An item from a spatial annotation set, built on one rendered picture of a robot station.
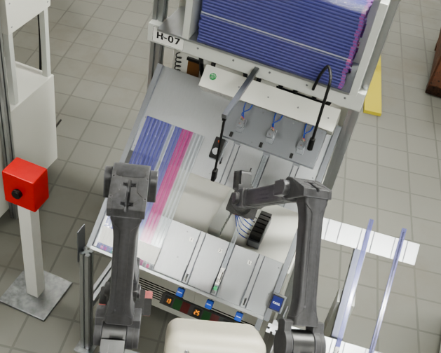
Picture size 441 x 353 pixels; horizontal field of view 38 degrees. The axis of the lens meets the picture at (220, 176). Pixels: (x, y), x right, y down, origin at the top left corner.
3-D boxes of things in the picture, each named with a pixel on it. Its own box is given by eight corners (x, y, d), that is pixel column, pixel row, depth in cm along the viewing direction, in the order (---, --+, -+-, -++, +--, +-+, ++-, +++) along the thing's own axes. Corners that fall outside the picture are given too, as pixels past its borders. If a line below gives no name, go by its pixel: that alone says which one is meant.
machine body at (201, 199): (259, 360, 287) (289, 274, 245) (121, 300, 300) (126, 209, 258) (300, 260, 334) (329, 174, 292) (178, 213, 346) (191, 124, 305)
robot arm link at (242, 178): (235, 202, 195) (261, 205, 197) (238, 165, 197) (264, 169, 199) (223, 206, 206) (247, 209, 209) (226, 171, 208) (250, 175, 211)
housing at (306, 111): (331, 139, 226) (332, 132, 212) (205, 94, 235) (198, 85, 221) (339, 118, 226) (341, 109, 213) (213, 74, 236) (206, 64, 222)
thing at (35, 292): (43, 321, 286) (34, 199, 233) (-2, 301, 290) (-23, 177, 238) (72, 284, 303) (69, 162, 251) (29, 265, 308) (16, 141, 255)
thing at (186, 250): (264, 315, 220) (263, 316, 217) (95, 245, 232) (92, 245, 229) (284, 263, 221) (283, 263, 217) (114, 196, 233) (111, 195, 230)
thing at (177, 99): (303, 215, 224) (302, 214, 219) (134, 151, 236) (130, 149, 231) (336, 127, 225) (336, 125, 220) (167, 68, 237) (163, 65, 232)
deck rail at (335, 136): (269, 319, 222) (268, 321, 216) (263, 317, 222) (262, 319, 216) (341, 129, 225) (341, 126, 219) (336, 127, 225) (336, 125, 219)
